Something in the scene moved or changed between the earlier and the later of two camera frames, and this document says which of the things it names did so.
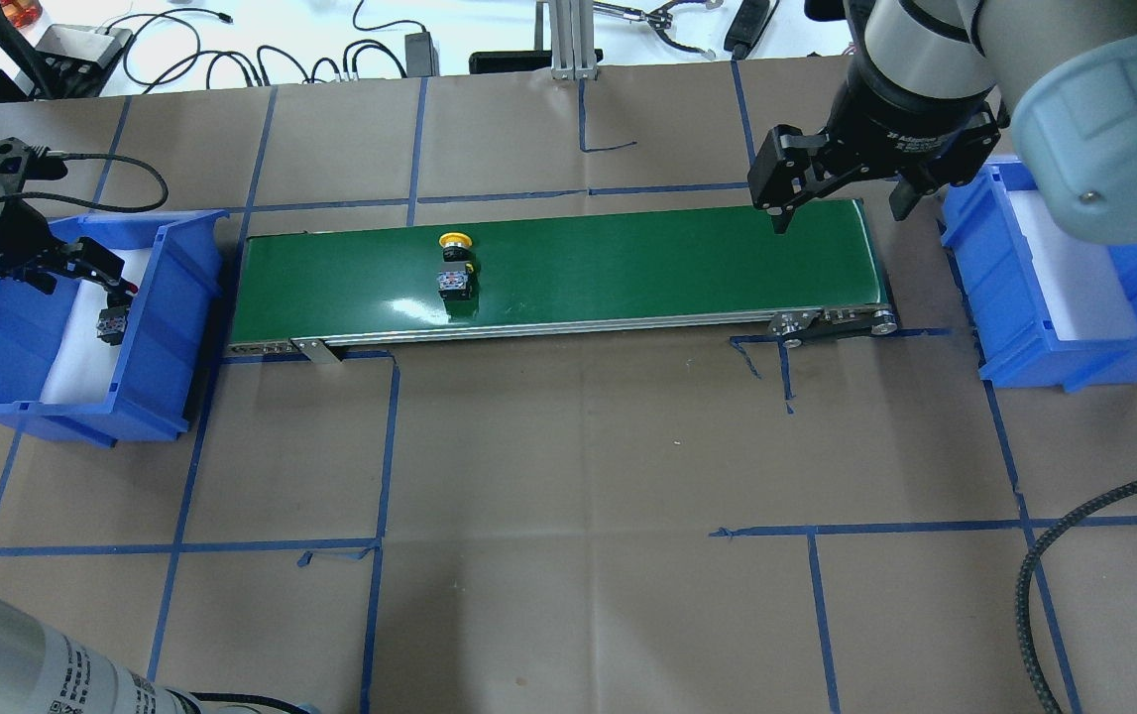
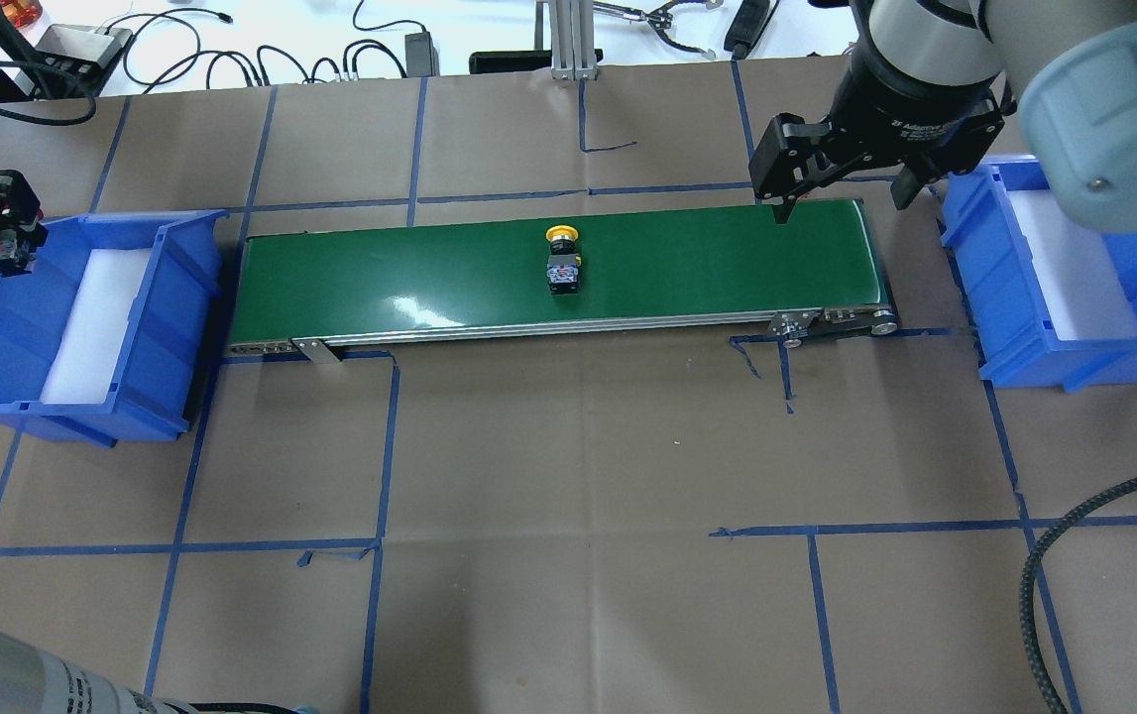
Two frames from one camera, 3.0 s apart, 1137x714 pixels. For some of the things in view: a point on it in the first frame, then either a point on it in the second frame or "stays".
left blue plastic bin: x=5 y=359 stays
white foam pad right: x=1079 y=283 stays
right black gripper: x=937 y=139 stays
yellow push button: x=457 y=279 -> x=563 y=263
